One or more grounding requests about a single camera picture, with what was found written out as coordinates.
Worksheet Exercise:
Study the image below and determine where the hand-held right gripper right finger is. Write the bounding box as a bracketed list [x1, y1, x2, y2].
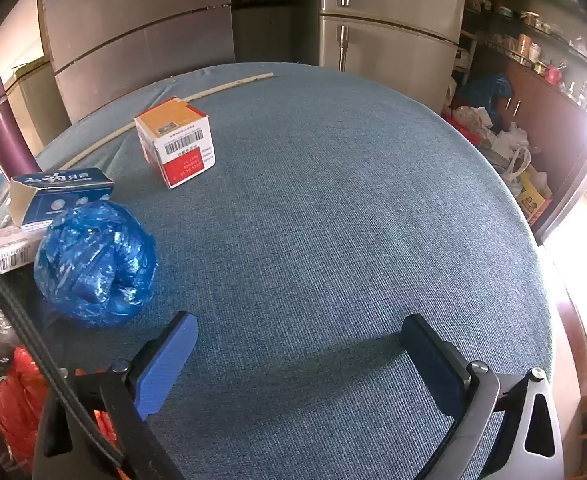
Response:
[401, 313, 565, 480]

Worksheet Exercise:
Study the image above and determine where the yellow packet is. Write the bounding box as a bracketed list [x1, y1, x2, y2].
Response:
[516, 172, 554, 221]

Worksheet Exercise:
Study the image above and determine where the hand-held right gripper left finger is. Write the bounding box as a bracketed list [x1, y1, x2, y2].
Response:
[32, 311, 199, 480]

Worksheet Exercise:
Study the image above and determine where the purple thermos bottle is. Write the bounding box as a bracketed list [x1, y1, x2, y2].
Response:
[0, 73, 42, 181]

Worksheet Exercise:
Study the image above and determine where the dark blue carton box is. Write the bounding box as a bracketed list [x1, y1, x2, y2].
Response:
[8, 167, 115, 231]

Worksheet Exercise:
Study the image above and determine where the long white plastic tube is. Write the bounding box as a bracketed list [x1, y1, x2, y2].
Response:
[61, 72, 275, 170]

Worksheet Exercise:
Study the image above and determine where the blue tablecloth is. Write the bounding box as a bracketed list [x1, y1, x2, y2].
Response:
[4, 62, 557, 480]

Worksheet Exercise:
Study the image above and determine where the long white carton box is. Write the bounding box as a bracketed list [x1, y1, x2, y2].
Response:
[0, 225, 49, 275]

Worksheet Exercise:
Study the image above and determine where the blue plastic bag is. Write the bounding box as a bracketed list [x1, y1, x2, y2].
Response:
[34, 200, 158, 329]

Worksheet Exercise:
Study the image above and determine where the black cable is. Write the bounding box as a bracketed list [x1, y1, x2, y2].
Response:
[0, 247, 127, 468]

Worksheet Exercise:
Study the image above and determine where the grey cabinet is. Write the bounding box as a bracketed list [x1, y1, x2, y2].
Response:
[38, 0, 237, 123]

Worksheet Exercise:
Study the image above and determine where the red plastic bag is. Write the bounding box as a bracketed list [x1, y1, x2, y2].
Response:
[0, 346, 119, 476]

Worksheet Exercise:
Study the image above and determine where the white plastic bag with handles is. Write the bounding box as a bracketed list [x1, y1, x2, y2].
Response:
[491, 122, 534, 183]

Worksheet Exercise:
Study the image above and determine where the blue woven bag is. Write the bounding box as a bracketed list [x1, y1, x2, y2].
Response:
[456, 74, 514, 128]

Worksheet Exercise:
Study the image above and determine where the silver refrigerator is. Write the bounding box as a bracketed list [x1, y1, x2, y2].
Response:
[318, 0, 468, 106]

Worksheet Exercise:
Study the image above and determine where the orange and white carton box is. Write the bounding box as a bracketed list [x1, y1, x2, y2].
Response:
[134, 96, 216, 190]

